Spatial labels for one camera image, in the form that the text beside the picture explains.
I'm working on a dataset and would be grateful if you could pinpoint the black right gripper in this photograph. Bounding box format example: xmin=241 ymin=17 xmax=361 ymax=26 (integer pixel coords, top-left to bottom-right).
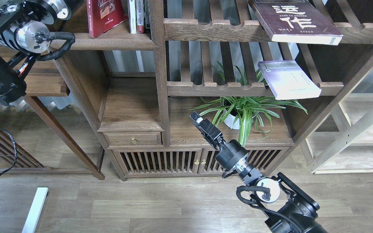
xmin=190 ymin=112 xmax=224 ymax=150

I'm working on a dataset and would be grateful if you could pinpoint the pale lavender paperback book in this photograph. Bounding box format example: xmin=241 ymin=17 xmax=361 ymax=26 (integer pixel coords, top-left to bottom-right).
xmin=258 ymin=60 xmax=322 ymax=100

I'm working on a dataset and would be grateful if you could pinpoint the red paperback book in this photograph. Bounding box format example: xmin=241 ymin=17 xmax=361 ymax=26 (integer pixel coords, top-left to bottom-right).
xmin=87 ymin=0 xmax=128 ymax=38

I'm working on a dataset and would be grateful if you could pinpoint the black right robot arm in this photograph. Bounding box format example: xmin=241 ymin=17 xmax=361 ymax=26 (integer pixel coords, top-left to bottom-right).
xmin=190 ymin=112 xmax=326 ymax=233

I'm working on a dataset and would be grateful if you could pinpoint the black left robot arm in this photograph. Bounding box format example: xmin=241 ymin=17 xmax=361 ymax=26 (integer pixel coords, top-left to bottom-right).
xmin=0 ymin=0 xmax=83 ymax=105

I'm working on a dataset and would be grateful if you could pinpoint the light wooden shelf unit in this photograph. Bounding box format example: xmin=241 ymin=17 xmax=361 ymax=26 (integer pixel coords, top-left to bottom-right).
xmin=299 ymin=42 xmax=373 ymax=174

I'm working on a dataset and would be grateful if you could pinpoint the white plant pot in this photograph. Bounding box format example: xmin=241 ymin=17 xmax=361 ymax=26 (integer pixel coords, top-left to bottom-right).
xmin=223 ymin=109 xmax=240 ymax=130

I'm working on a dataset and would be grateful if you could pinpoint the green spider plant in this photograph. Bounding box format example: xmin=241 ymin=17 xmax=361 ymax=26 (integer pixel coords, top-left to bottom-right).
xmin=185 ymin=61 xmax=308 ymax=148

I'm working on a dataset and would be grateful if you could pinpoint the dark wooden bookshelf cabinet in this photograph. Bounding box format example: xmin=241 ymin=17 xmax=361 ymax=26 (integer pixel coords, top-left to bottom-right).
xmin=53 ymin=0 xmax=373 ymax=181

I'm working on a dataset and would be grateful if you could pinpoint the dark wooden side table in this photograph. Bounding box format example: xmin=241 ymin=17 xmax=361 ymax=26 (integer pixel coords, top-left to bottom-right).
xmin=0 ymin=36 xmax=105 ymax=181

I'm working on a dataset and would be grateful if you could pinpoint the dark upright book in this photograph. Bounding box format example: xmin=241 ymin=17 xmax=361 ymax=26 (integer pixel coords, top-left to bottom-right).
xmin=144 ymin=0 xmax=151 ymax=33

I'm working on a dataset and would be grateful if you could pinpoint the red white upright book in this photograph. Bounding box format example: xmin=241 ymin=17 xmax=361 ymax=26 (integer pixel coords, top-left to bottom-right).
xmin=136 ymin=0 xmax=145 ymax=34

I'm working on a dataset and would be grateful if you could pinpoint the dark maroon large book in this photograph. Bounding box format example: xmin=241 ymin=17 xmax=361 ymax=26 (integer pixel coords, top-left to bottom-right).
xmin=248 ymin=0 xmax=343 ymax=46

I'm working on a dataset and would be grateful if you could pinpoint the white metal stand leg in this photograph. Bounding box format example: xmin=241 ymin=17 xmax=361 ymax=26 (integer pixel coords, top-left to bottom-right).
xmin=22 ymin=187 xmax=49 ymax=233

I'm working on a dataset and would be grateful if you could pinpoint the dark slatted wooden rack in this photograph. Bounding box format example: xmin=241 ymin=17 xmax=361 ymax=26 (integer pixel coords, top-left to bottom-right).
xmin=0 ymin=128 xmax=58 ymax=176

